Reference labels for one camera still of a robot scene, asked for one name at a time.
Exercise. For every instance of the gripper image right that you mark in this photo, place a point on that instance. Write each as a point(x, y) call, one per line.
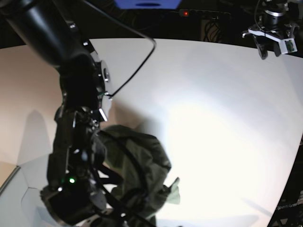
point(276, 33)

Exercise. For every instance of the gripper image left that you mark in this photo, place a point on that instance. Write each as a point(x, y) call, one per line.
point(74, 191)

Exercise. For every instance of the green t-shirt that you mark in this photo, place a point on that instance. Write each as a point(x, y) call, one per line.
point(137, 165)

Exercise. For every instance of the grey panel at corner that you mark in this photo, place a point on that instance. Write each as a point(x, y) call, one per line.
point(19, 205)

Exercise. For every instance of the black power strip red light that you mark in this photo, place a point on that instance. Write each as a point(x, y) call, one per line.
point(204, 14)

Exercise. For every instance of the blue box at top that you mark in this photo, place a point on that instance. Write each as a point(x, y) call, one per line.
point(147, 4)

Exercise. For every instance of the black cable image left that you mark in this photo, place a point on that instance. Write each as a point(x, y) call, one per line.
point(114, 46)

